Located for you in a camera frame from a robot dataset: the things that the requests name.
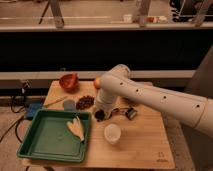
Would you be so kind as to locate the dark rectangular eraser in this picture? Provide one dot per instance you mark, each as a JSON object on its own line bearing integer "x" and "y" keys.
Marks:
{"x": 100, "y": 115}

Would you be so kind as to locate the wooden board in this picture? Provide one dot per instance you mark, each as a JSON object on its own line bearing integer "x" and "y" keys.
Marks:
{"x": 143, "y": 143}

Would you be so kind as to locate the blue box on floor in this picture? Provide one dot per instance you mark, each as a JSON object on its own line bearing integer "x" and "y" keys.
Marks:
{"x": 32, "y": 109}

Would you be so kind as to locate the grey round coaster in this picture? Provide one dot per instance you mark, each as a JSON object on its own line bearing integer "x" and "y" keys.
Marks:
{"x": 69, "y": 105}

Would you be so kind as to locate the red apple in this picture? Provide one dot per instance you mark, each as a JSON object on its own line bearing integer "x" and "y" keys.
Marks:
{"x": 96, "y": 83}

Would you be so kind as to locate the white paper cup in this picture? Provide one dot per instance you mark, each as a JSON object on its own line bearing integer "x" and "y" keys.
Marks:
{"x": 112, "y": 133}

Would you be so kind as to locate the green plastic tray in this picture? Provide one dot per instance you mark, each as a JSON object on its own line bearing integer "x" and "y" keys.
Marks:
{"x": 49, "y": 138}

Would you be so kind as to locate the pile of dark raisins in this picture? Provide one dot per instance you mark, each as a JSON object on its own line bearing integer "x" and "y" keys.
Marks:
{"x": 85, "y": 102}

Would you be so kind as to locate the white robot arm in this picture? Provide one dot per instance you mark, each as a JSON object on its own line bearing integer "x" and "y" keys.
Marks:
{"x": 194, "y": 111}

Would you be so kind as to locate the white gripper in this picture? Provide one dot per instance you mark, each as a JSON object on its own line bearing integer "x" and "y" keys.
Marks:
{"x": 107, "y": 110}

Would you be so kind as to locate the red bowl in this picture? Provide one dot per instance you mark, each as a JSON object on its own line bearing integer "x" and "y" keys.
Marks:
{"x": 69, "y": 81}

